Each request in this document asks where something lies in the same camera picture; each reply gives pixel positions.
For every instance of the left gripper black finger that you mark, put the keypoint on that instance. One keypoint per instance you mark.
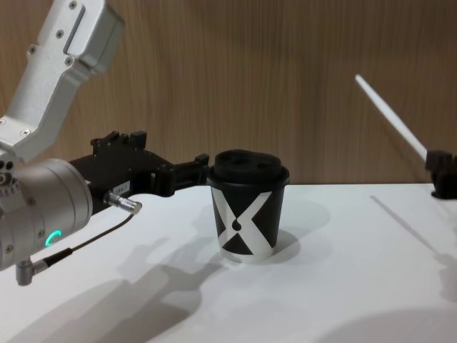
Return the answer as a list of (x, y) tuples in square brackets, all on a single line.
[(182, 176), (121, 140)]

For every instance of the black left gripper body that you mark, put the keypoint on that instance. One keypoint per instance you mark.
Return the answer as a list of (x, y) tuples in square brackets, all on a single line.
[(118, 171)]

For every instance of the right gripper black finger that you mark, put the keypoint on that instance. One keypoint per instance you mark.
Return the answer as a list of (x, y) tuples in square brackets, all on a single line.
[(446, 186), (440, 159)]

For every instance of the white straw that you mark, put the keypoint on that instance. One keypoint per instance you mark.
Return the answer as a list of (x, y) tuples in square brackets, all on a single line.
[(392, 118)]

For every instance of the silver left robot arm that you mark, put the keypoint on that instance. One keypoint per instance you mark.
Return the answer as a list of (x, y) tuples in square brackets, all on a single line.
[(53, 89)]

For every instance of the black plastic cup lid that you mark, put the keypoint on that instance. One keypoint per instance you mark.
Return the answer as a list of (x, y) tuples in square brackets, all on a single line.
[(246, 168)]

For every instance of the black and white paper cup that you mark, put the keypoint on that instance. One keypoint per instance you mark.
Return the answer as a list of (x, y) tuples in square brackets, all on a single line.
[(246, 221)]

